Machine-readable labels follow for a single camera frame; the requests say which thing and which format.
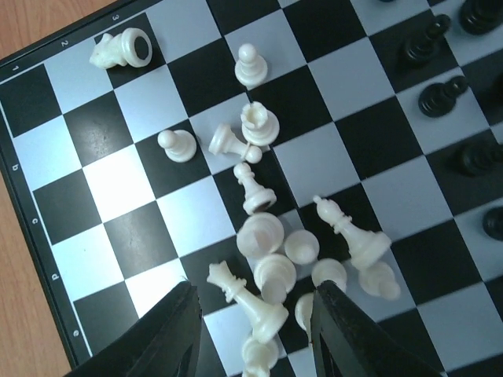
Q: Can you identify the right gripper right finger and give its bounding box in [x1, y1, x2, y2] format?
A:
[310, 280, 440, 377]

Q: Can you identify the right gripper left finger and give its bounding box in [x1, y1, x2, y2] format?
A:
[68, 281, 202, 377]

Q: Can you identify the black magnetic chess board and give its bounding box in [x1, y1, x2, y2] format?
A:
[1, 1, 502, 376]

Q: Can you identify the white rook piece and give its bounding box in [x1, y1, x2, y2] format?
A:
[240, 101, 280, 147]

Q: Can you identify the white pawn piece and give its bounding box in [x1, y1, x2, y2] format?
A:
[234, 43, 268, 89]

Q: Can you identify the white knight piece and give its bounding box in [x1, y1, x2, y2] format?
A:
[89, 27, 153, 69]

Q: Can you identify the lying white bishop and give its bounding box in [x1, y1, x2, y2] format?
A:
[313, 196, 391, 270]

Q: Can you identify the lying white pawn dark base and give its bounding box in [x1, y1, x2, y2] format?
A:
[233, 163, 277, 215]

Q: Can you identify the black pawn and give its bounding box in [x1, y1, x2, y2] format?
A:
[483, 207, 503, 241]
[402, 14, 451, 64]
[418, 75, 468, 118]
[456, 141, 502, 177]

